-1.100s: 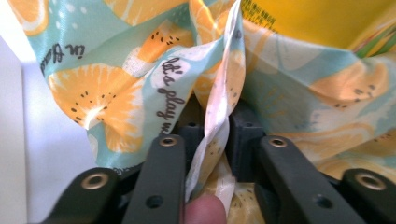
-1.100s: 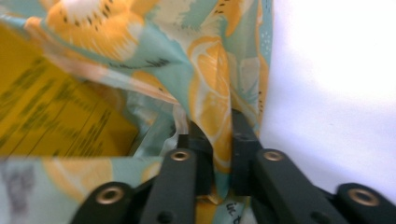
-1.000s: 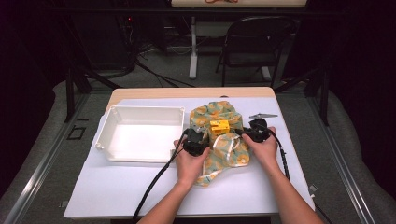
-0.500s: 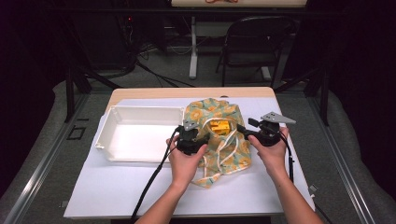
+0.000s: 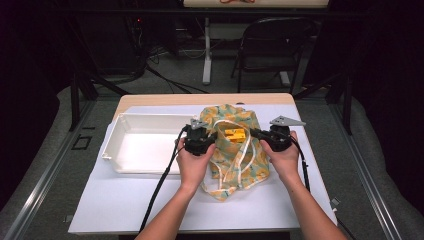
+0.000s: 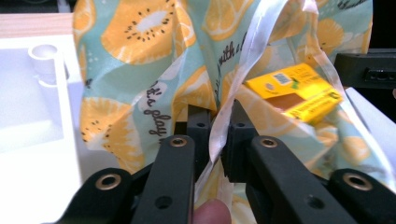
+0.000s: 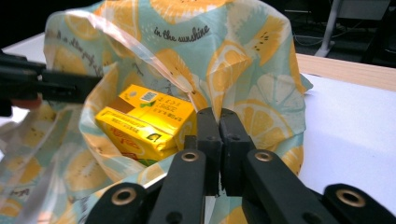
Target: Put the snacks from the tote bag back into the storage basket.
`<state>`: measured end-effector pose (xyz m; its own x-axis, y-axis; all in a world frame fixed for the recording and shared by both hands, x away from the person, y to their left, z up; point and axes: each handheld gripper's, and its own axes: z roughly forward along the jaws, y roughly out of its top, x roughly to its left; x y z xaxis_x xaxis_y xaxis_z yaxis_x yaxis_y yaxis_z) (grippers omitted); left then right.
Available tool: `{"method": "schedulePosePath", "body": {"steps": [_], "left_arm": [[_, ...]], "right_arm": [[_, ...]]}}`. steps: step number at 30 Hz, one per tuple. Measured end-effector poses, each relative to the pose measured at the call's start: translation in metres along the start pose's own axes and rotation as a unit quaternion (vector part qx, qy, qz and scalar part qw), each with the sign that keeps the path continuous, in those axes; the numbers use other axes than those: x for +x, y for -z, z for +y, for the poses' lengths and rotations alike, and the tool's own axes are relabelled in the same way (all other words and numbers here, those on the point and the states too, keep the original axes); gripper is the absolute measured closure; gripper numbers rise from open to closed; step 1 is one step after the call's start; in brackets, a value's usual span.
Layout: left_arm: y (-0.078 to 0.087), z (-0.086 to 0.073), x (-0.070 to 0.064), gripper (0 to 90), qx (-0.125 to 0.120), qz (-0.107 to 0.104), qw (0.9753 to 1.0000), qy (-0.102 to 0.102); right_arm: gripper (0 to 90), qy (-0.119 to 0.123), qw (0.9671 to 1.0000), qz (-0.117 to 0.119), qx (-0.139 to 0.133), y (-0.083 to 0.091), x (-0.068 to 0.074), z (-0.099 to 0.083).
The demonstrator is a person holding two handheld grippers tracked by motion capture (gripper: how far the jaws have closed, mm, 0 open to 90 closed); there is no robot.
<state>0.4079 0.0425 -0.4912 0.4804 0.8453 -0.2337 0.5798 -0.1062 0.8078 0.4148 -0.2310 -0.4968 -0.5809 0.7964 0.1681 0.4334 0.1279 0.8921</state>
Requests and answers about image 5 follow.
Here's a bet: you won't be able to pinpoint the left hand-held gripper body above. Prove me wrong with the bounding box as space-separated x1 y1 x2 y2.
184 118 212 157

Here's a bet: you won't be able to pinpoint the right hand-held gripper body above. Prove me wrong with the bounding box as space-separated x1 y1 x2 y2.
264 115 307 153

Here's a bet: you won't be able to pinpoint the orange print fabric bag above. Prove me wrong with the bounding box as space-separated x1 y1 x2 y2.
198 103 271 202

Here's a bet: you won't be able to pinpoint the person's right hand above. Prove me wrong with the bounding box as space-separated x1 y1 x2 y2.
259 130 303 185

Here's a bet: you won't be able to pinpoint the person's left hand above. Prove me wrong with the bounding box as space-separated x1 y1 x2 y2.
175 136 217 192

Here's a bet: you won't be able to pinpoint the yellow box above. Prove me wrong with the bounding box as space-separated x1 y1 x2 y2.
224 127 248 144

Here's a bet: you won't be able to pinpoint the white plastic box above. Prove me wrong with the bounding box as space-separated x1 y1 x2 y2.
101 112 202 175

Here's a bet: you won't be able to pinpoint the white desk foot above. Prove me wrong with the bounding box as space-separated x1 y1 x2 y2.
278 70 292 87

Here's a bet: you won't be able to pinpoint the white desk leg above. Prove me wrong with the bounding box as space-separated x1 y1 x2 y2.
202 17 213 86

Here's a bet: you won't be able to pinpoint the black metal stand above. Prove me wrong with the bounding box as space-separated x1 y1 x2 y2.
68 71 132 132
293 70 354 136

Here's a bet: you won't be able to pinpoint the black folding chair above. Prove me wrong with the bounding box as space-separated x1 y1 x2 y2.
230 17 318 95

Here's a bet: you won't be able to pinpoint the white paper sheet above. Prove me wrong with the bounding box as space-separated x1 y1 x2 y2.
68 104 338 235

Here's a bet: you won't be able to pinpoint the right hand-held gripper black cable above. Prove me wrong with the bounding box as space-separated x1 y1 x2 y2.
289 135 312 193

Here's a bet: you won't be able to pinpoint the hand-held gripper black cable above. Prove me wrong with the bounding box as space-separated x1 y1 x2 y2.
138 125 190 233
289 135 312 193

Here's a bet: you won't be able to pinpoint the left hand-held gripper black cable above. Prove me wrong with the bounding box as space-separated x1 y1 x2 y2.
138 125 190 233

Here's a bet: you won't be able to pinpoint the black floor cables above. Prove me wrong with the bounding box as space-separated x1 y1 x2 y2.
143 49 210 95

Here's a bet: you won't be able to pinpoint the aluminium floor rail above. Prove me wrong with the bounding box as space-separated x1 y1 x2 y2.
328 102 403 240
2 99 98 240

